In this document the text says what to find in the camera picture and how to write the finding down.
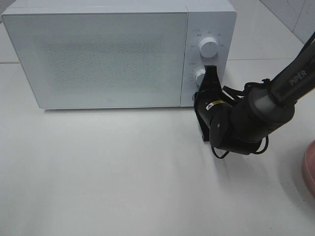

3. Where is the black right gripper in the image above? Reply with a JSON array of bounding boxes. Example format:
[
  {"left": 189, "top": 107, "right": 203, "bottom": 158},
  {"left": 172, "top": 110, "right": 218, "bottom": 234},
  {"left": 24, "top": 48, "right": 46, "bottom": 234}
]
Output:
[{"left": 194, "top": 65, "right": 232, "bottom": 143}]

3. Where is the pink round plate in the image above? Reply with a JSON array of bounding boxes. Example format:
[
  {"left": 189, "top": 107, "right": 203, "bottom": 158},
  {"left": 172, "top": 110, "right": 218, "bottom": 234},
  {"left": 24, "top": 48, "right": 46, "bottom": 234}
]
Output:
[{"left": 302, "top": 141, "right": 315, "bottom": 197}]

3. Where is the white microwave door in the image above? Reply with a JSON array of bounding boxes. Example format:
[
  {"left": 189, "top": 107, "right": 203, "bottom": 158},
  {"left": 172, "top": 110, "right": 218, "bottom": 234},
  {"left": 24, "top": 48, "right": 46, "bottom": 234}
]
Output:
[{"left": 3, "top": 13, "right": 187, "bottom": 109}]

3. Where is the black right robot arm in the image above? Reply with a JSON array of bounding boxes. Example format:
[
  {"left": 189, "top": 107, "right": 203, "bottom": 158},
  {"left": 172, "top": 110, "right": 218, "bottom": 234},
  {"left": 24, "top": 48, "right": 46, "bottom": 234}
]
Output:
[{"left": 193, "top": 35, "right": 315, "bottom": 159}]

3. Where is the white lower microwave knob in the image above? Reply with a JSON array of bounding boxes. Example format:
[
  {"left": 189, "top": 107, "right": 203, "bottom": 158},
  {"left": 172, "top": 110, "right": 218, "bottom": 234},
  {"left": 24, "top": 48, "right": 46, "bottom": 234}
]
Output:
[{"left": 195, "top": 69, "right": 205, "bottom": 87}]

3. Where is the white microwave knob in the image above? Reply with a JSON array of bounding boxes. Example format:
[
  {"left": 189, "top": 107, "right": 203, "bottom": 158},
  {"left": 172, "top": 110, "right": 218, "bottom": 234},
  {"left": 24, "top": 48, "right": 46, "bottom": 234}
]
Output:
[
  {"left": 195, "top": 69, "right": 205, "bottom": 87},
  {"left": 198, "top": 35, "right": 219, "bottom": 58}
]

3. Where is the white upper microwave knob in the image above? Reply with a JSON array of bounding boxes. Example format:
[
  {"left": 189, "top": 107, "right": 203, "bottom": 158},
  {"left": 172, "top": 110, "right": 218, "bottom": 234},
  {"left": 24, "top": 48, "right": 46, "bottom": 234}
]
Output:
[{"left": 198, "top": 35, "right": 219, "bottom": 58}]

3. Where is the white microwave oven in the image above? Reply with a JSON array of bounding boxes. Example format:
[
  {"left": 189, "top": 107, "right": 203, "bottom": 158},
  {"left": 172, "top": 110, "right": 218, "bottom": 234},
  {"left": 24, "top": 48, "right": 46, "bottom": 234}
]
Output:
[{"left": 1, "top": 0, "right": 237, "bottom": 110}]

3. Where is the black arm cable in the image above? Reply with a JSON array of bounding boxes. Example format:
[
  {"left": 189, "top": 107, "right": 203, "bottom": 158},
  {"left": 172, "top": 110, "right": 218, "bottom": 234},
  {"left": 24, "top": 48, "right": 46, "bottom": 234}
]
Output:
[{"left": 210, "top": 83, "right": 269, "bottom": 159}]

